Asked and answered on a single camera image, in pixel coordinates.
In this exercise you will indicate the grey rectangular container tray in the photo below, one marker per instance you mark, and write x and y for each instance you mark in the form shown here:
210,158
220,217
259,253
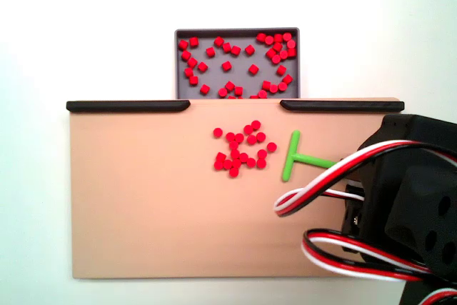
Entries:
240,71

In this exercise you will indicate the beige flat board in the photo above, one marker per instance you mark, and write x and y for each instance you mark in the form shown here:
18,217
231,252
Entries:
143,194

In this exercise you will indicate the black edge rail strip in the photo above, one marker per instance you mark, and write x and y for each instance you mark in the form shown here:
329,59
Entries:
342,106
128,106

